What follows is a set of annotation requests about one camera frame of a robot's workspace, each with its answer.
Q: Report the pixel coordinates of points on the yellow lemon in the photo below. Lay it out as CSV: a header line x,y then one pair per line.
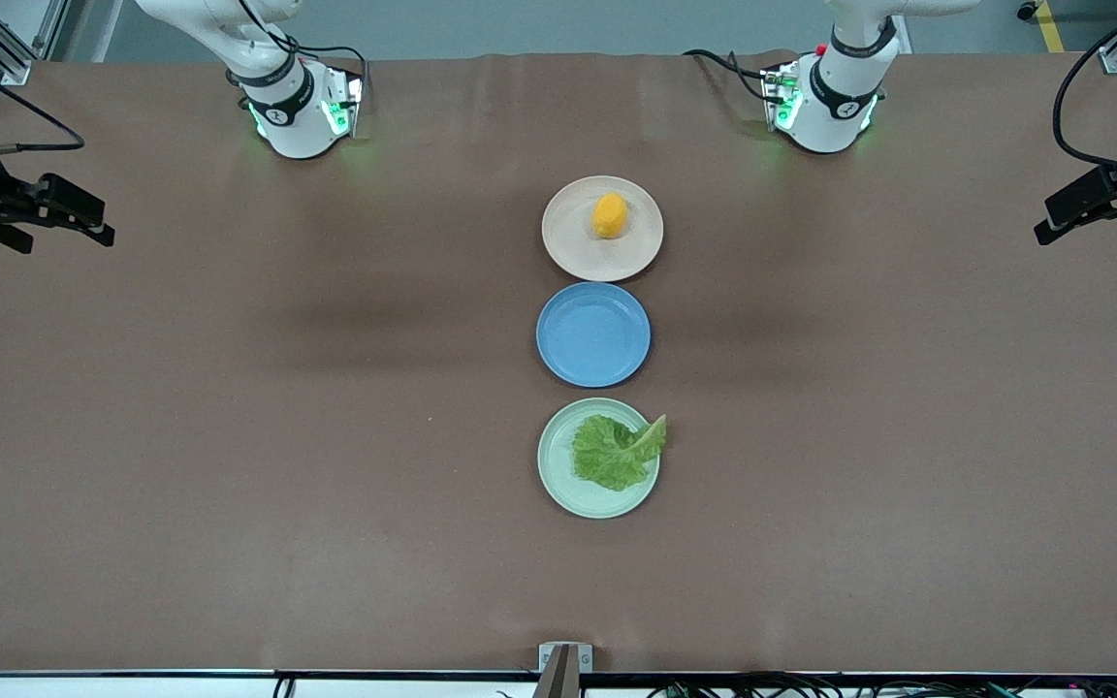
x,y
610,215

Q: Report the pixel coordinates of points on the green lettuce leaf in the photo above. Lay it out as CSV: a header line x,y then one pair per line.
x,y
607,456

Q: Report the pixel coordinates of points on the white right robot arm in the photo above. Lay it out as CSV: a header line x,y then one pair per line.
x,y
292,116

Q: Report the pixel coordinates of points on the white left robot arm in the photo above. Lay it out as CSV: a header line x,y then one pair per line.
x,y
825,107

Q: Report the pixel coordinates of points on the black caster wheel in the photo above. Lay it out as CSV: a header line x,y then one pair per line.
x,y
1028,10

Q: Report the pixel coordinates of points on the brown table cover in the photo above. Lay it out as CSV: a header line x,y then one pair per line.
x,y
229,436

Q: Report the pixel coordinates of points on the blue round plate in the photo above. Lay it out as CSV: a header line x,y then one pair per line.
x,y
592,334

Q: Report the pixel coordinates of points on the beige round plate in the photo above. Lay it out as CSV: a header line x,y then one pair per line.
x,y
578,247

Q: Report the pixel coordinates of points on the pale green round plate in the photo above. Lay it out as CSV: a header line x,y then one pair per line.
x,y
578,496

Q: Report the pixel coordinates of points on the grey metal bracket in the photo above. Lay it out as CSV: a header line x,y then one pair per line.
x,y
549,657

